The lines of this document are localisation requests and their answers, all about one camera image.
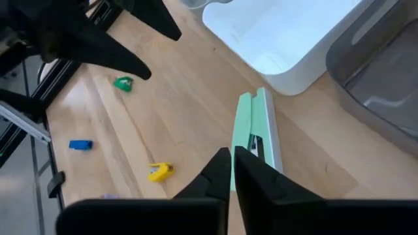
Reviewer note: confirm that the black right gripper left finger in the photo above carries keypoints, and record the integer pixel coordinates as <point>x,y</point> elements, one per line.
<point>163,218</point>

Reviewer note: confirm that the grey binder clip left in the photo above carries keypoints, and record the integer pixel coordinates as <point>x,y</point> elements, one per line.
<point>109,196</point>

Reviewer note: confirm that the black frame bracket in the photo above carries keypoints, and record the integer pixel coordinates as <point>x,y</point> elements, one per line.
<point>55,186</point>

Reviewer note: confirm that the mint green stapler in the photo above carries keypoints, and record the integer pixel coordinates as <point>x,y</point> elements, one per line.
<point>258,120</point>

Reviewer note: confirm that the yellow mini stapler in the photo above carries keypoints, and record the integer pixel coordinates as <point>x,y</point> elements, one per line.
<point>160,172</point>

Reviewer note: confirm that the silver aluminium bar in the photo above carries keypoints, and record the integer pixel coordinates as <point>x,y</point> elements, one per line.
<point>23,122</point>

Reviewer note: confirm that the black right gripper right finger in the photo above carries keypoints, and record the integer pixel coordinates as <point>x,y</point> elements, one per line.
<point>310,218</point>

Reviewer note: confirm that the blue mini stapler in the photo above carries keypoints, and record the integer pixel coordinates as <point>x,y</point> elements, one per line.
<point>80,144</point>

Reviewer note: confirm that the black aluminium table frame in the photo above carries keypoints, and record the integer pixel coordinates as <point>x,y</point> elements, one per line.
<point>49,91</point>

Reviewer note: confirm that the white plastic bin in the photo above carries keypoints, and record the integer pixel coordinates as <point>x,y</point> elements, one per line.
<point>277,39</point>

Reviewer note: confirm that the brown translucent plastic bin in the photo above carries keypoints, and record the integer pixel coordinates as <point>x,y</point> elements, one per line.
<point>375,81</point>

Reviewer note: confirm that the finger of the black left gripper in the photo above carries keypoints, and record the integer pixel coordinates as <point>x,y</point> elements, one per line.
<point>153,16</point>
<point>91,49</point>

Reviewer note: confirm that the green mini stapler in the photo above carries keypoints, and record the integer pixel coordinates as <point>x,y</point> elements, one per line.
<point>123,84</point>

